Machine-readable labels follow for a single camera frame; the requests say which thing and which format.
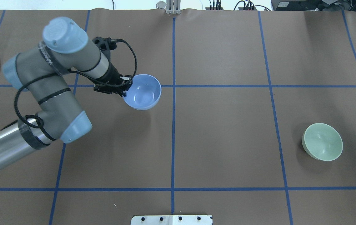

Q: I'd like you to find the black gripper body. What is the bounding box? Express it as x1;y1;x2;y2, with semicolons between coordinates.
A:
92;37;133;97

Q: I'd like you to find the blue bowl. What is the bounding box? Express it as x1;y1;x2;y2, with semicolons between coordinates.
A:
123;74;162;111

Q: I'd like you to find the green bowl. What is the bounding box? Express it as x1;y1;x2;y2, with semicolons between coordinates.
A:
302;123;343;161

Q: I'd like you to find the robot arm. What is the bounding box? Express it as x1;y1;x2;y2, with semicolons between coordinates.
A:
0;17;136;170

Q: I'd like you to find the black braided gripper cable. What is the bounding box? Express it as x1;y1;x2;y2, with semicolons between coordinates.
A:
14;38;138;142

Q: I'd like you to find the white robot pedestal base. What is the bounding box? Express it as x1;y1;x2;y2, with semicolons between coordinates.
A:
130;215;213;225

